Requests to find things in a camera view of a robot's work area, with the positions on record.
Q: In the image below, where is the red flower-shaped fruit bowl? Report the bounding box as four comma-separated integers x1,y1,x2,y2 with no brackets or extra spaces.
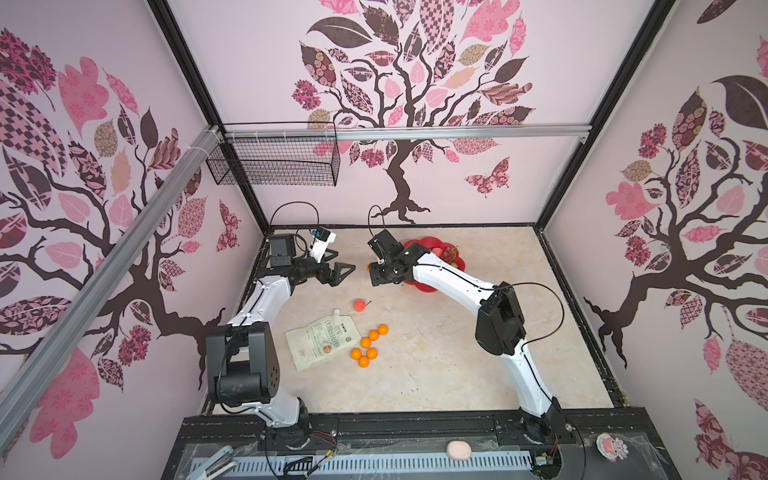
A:
404,237,466,271

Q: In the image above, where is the purple fake grape bunch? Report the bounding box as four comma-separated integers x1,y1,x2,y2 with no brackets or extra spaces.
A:
440,244,459,268

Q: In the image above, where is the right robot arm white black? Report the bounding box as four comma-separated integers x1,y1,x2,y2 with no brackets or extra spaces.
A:
368,230,567,444

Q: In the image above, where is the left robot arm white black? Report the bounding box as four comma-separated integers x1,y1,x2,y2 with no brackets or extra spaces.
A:
206,227,355,449

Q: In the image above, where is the white printed snack pouch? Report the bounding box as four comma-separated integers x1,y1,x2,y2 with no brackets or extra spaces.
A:
286,309,361,371

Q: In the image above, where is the round pink cartoon sticker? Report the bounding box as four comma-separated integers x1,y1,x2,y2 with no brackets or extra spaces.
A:
595,433,629,462

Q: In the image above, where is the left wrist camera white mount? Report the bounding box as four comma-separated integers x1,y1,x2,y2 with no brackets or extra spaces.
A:
309,226,336,263

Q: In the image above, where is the black wire mesh basket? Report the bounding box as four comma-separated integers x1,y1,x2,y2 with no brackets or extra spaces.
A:
206,120,341,187

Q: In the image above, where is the aluminium rail back wall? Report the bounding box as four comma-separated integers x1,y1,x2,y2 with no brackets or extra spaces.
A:
219,121,592,141

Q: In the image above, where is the aluminium rail wall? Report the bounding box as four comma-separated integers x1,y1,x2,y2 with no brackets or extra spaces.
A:
1,125,222,449
219,121,592,141

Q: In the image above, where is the white vented cable duct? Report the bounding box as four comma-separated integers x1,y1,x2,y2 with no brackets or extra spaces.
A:
190,451,534,480

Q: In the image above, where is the aluminium rail left wall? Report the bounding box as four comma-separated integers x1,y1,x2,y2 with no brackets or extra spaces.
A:
1,125,222,449

